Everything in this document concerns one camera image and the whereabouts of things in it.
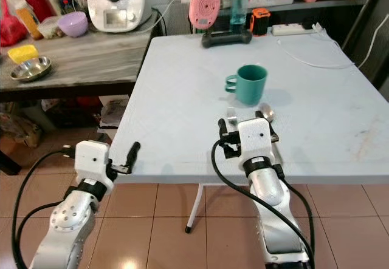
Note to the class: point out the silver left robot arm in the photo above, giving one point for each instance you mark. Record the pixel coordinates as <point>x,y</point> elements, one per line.
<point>64,226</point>

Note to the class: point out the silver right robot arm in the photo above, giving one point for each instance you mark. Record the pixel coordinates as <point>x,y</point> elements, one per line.
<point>270,202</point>

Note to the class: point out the white printed carton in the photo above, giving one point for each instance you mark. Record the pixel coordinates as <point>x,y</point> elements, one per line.
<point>114,110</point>

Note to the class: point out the silver metal spoon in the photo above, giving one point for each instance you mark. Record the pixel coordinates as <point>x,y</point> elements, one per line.
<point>266,112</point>

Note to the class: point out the teal ceramic mug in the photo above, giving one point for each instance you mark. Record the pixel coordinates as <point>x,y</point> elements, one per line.
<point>252,85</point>

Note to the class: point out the black plastic stand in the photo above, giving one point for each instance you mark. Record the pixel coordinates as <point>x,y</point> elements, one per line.
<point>226,39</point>

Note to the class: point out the white folding table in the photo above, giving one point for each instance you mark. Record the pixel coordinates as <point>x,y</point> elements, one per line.
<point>328,123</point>

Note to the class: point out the grey wooden side table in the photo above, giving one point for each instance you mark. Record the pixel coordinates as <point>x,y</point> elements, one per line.
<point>91,62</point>

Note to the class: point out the brown bag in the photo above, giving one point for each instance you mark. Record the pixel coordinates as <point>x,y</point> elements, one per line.
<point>17,129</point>

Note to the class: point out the orange and black box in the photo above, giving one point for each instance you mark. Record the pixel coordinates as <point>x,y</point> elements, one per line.
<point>260,21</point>

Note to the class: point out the blue-green plastic bottle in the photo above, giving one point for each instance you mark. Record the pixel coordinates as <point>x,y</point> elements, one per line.
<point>240,8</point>

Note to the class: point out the pink round fan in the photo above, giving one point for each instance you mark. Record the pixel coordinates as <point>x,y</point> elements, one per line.
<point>205,8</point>

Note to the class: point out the white power strip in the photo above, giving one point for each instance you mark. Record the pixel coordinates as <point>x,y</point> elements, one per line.
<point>298,30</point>

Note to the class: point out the stainless steel bowl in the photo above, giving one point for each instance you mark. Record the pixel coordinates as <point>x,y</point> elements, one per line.
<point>30,69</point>

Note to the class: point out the white kitchen appliance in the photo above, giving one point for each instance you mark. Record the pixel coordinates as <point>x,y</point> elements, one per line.
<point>118,17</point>

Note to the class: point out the purple plastic bowl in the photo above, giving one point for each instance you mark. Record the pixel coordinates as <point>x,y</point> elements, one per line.
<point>74,25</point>

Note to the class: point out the yellow plastic container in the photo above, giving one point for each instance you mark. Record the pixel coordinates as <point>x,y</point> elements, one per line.
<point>23,53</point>

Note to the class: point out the clear plastic food tub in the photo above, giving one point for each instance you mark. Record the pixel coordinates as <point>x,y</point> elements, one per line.
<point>50,29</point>

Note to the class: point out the orange bottle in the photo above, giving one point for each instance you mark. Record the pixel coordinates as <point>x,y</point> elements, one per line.
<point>29,22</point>

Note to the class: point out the red plastic bag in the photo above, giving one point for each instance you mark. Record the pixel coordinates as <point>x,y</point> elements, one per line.
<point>11,30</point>

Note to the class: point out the red container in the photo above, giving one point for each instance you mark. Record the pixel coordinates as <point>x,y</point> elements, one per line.
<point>39,3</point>

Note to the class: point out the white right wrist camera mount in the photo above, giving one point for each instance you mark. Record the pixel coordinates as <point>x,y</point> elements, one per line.
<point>255,140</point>

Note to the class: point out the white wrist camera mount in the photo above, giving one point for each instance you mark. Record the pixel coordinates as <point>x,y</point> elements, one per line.
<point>255,140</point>
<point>91,160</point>

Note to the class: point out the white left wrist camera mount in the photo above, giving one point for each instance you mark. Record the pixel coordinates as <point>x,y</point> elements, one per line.
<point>91,160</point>

